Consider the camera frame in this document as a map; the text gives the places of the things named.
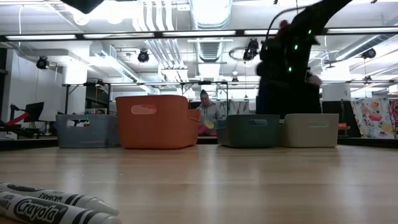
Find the teal plastic bin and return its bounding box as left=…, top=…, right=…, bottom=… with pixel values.
left=216, top=114, right=280, bottom=149

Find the white ceiling pipe bundle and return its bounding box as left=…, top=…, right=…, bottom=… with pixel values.
left=136, top=0, right=187, bottom=70

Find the colourful floral cloth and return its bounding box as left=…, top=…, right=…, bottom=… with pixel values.
left=350, top=98, right=393, bottom=139
left=390, top=98, right=398, bottom=139

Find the black upright panel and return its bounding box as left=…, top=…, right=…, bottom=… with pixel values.
left=322, top=100, right=361, bottom=138

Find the white ceiling vent duct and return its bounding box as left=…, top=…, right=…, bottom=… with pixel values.
left=93, top=43, right=140, bottom=83

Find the black aluminium table frame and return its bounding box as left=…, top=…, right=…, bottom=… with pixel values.
left=0, top=136, right=398, bottom=152

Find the teal and white cloth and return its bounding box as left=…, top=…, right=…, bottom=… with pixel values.
left=217, top=99, right=257, bottom=116

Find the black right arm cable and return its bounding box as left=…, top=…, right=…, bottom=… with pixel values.
left=266, top=5, right=315, bottom=43

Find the black metal frame stand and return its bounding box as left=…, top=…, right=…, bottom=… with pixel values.
left=61, top=80, right=230, bottom=116

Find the black ceiling spotlight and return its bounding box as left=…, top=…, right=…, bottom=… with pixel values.
left=361, top=47, right=377, bottom=60
left=137, top=49, right=150, bottom=64
left=35, top=56, right=50, bottom=71
left=242, top=38, right=260, bottom=62

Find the white crayon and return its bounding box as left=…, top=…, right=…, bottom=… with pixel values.
left=0, top=182, right=120, bottom=217
left=0, top=190, right=123, bottom=224

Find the light grey plastic bin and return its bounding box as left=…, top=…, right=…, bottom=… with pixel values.
left=278, top=113, right=340, bottom=148

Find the orange plastic bin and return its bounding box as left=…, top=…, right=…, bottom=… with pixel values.
left=115, top=95, right=202, bottom=150

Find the black monitor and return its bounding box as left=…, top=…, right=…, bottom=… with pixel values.
left=23, top=101, right=45, bottom=123

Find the brown plastic bin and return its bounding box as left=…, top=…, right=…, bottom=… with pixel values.
left=55, top=113, right=121, bottom=149

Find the person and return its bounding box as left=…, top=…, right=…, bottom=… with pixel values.
left=195, top=89, right=222, bottom=136

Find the black overhead frame beam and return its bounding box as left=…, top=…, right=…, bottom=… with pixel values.
left=0, top=27, right=398, bottom=43

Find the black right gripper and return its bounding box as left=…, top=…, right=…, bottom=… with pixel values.
left=256, top=23, right=323, bottom=115

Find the pink and yellow object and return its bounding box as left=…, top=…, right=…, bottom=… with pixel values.
left=198, top=119, right=216, bottom=136

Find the silver ceiling air duct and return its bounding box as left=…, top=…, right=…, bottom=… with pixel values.
left=335, top=34, right=396, bottom=62
left=189, top=0, right=233, bottom=63

